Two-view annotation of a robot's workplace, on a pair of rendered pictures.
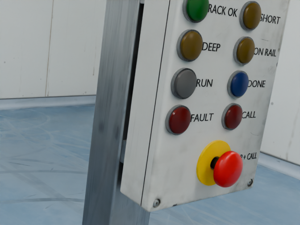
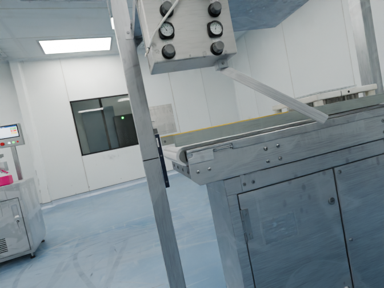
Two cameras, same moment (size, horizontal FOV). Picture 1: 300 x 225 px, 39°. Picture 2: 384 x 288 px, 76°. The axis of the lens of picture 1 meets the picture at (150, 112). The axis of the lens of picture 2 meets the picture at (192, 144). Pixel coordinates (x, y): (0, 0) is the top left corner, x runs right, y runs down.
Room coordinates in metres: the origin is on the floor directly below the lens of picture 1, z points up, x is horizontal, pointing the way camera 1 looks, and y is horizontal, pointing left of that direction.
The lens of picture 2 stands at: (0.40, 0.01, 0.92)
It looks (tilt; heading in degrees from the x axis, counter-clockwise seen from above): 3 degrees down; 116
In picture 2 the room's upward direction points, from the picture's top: 11 degrees counter-clockwise
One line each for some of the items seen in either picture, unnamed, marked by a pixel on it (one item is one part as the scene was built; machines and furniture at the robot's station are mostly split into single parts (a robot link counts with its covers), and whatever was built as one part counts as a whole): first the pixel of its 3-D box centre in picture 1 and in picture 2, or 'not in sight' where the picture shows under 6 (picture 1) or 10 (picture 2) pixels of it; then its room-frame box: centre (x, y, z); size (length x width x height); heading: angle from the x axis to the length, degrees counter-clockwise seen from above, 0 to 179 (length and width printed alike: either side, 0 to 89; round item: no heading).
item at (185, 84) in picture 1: (185, 84); not in sight; (0.40, -0.03, 1.03); 0.03 x 0.01 x 0.03; 130
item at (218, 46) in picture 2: not in sight; (218, 45); (0.23, 0.61, 1.12); 0.03 x 0.03 x 0.04; 40
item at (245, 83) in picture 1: (239, 84); not in sight; (0.45, -0.09, 1.03); 0.03 x 0.01 x 0.03; 130
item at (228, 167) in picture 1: (218, 164); not in sight; (0.43, -0.08, 0.94); 0.04 x 0.04 x 0.04; 40
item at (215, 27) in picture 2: not in sight; (215, 28); (0.23, 0.62, 1.16); 0.04 x 0.01 x 0.04; 40
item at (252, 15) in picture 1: (252, 15); not in sight; (0.45, -0.09, 1.10); 0.03 x 0.01 x 0.03; 130
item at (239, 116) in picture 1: (233, 117); not in sight; (0.45, -0.09, 0.99); 0.03 x 0.01 x 0.03; 130
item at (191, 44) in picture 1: (191, 45); not in sight; (0.40, -0.03, 1.07); 0.03 x 0.01 x 0.03; 130
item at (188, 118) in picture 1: (179, 120); not in sight; (0.40, -0.03, 0.99); 0.03 x 0.01 x 0.03; 130
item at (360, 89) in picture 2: not in sight; (319, 98); (0.44, 1.04, 0.95); 0.25 x 0.24 x 0.02; 131
